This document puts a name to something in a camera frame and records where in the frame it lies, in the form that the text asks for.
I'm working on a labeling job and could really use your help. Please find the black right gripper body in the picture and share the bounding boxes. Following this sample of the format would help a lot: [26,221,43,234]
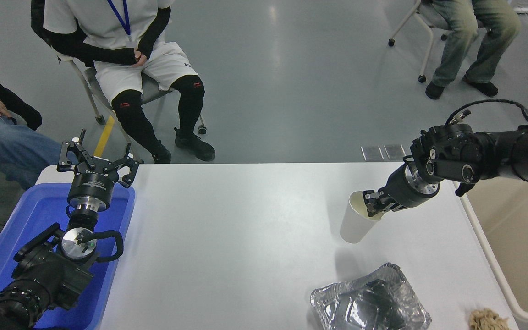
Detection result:
[382,165,439,211]

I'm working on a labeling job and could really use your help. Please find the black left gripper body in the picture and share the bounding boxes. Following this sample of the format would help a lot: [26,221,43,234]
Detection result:
[67,158,121,203]

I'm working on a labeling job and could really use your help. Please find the white paper cup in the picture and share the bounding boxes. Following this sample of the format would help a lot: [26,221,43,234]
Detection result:
[340,191,382,244]

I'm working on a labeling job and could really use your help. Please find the metal floor plate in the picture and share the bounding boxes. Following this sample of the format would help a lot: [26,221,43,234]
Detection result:
[361,146,385,162]
[384,144,407,160]

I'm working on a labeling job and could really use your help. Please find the blue plastic tray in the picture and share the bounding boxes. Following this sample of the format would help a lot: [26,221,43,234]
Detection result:
[0,183,136,330]

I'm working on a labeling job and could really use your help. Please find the person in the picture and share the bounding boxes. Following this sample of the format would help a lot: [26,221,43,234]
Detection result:
[43,0,216,165]
[425,0,523,101]
[0,48,65,191]

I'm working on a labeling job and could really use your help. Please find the grey seat folding chair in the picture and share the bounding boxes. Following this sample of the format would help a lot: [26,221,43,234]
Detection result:
[53,46,208,136]

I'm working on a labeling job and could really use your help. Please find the black garment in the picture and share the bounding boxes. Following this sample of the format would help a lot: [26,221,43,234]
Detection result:
[0,73,43,131]

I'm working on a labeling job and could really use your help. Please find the silver foil tray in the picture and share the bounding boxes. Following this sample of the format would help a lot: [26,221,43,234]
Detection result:
[310,262,431,330]

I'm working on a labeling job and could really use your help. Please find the large pale bin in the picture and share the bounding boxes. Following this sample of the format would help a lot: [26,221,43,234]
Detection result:
[452,176,528,324]

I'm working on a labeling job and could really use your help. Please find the black padded jacket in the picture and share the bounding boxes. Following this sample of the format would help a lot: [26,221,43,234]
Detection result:
[30,0,54,46]

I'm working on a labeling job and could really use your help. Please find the crumpled tan paper ball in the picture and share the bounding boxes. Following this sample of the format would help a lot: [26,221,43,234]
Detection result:
[469,308,510,330]

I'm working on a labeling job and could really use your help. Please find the white wheeled chair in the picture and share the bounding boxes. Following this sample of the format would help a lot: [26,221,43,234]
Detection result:
[388,0,491,84]

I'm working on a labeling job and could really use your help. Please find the blue lanyard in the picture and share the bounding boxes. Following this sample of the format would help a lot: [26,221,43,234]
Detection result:
[107,0,132,36]

